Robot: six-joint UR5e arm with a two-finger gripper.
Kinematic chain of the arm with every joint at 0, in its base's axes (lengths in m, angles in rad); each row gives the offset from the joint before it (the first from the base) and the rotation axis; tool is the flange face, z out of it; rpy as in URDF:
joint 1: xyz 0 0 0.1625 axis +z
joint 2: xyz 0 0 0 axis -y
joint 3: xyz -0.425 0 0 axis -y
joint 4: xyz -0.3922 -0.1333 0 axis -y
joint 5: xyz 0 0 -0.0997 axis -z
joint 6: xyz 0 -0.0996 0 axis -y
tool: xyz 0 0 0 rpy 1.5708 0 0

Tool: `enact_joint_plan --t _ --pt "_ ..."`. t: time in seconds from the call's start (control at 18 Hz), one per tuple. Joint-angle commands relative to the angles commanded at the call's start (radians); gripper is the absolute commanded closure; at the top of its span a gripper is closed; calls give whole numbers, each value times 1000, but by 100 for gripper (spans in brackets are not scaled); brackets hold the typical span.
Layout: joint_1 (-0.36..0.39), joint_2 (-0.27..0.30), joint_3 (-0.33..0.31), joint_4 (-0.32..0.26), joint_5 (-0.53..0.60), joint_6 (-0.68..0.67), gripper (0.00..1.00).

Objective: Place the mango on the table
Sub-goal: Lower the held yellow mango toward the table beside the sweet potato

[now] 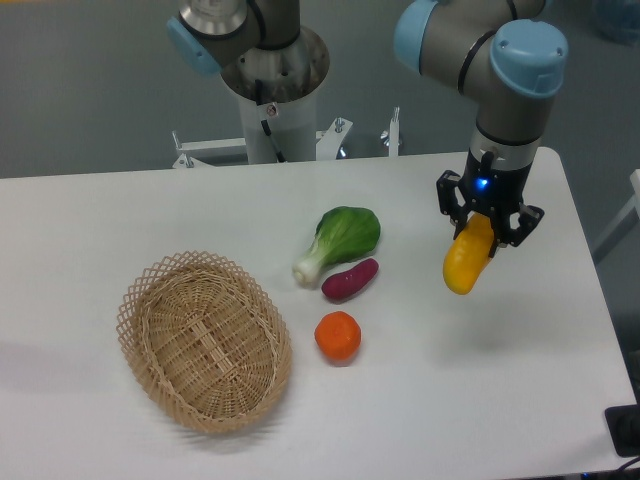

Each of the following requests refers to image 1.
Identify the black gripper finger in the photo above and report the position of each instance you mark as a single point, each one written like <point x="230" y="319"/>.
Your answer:
<point x="513" y="228"/>
<point x="458" y="213"/>

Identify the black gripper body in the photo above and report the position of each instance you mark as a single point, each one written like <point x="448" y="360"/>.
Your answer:
<point x="483" y="189"/>

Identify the yellow mango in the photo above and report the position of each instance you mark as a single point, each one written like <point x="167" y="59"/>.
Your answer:
<point x="468" y="255"/>

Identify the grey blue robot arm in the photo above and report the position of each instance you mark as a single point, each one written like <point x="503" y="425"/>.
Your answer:
<point x="497" y="53"/>

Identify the white furniture at right edge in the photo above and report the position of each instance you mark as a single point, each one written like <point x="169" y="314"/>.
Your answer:
<point x="621" y="224"/>

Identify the green bok choy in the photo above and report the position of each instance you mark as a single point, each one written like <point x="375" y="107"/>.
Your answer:
<point x="342" y="235"/>

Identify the purple sweet potato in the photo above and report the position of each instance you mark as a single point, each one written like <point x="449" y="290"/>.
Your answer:
<point x="346" y="284"/>

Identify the orange tangerine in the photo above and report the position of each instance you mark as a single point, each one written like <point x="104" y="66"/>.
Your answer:
<point x="338" y="336"/>

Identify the blue object top right corner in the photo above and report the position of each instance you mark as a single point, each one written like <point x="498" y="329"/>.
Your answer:
<point x="617" y="19"/>

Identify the black device at table edge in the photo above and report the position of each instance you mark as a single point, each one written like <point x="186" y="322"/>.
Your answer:
<point x="623" y="426"/>

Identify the woven wicker basket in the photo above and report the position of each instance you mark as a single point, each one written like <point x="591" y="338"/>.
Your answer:
<point x="205" y="342"/>

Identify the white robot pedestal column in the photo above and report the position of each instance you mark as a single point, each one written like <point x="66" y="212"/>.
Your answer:
<point x="277" y="91"/>

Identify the white metal base frame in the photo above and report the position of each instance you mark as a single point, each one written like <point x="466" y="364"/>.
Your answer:
<point x="329" y="145"/>

